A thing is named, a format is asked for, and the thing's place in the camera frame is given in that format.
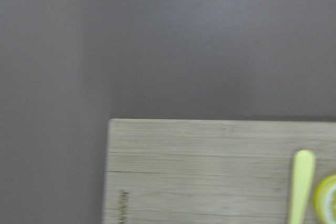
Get yellow plastic knife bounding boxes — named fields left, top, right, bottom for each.
left=287, top=150, right=316, bottom=224

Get lemon slice near handle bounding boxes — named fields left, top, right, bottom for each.
left=313, top=175, right=335, bottom=224

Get bamboo cutting board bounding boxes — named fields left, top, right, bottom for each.
left=102, top=119, right=335, bottom=223

